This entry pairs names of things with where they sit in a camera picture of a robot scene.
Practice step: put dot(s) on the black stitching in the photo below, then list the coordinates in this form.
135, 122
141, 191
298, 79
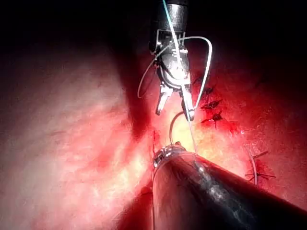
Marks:
212, 104
261, 176

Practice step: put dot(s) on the dark left arm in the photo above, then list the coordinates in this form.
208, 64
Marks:
216, 203

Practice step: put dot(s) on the dark right arm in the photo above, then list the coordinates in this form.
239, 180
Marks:
178, 14

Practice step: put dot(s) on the curved needle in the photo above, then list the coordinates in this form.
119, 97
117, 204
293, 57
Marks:
170, 129

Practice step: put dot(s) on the blue thread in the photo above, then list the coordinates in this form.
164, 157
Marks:
168, 18

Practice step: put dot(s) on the right arm needle driver jaw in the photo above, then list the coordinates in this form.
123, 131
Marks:
188, 105
163, 100

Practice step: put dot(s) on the right arm needle driver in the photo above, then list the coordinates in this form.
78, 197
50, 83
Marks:
172, 69

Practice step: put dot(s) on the left arm needle driver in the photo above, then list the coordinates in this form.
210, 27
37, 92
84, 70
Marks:
168, 153

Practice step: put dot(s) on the tissue pad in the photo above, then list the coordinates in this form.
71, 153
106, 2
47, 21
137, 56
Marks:
72, 143

